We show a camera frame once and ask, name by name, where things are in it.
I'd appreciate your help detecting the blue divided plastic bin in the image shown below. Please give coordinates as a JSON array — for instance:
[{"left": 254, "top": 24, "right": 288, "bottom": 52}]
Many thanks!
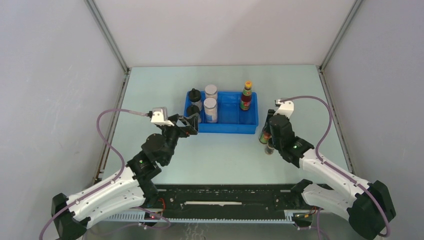
[{"left": 198, "top": 91, "right": 259, "bottom": 134}]

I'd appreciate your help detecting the silver-lid blue-label jar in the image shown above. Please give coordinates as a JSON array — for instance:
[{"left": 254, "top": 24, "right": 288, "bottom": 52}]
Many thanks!
[
  {"left": 203, "top": 97, "right": 218, "bottom": 123},
  {"left": 204, "top": 84, "right": 218, "bottom": 101}
]

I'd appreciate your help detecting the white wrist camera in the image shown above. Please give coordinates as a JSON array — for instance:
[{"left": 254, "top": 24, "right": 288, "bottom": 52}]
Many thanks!
[
  {"left": 147, "top": 106, "right": 175, "bottom": 127},
  {"left": 273, "top": 99, "right": 295, "bottom": 119}
]

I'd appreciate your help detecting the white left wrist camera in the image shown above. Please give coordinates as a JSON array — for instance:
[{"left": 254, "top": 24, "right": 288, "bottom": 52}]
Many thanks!
[{"left": 147, "top": 106, "right": 175, "bottom": 127}]

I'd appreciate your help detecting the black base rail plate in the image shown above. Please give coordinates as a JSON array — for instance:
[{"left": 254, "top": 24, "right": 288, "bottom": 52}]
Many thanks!
[{"left": 142, "top": 184, "right": 316, "bottom": 221}]

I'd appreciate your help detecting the red sauce bottle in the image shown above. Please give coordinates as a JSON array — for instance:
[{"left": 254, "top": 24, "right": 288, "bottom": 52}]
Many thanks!
[
  {"left": 258, "top": 122, "right": 271, "bottom": 145},
  {"left": 240, "top": 81, "right": 253, "bottom": 111}
]

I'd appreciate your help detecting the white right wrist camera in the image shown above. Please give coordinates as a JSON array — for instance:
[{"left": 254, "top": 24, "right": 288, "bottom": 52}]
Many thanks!
[{"left": 273, "top": 99, "right": 295, "bottom": 119}]

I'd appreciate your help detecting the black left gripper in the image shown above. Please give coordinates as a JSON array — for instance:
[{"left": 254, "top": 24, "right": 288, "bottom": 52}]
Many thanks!
[{"left": 159, "top": 113, "right": 199, "bottom": 165}]

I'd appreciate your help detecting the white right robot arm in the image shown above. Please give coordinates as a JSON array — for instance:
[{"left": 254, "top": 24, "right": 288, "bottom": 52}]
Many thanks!
[{"left": 263, "top": 109, "right": 397, "bottom": 240}]

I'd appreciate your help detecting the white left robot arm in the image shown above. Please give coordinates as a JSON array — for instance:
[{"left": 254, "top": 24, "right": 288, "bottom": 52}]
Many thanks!
[{"left": 51, "top": 107, "right": 200, "bottom": 240}]

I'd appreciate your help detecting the small black-cap spice jar right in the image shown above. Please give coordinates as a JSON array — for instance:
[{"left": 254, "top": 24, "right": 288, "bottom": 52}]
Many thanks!
[{"left": 264, "top": 138, "right": 275, "bottom": 155}]

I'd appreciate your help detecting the black-lid jar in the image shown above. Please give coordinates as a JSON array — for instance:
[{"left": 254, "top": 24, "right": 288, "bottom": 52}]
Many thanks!
[
  {"left": 188, "top": 88, "right": 203, "bottom": 111},
  {"left": 186, "top": 105, "right": 201, "bottom": 118}
]

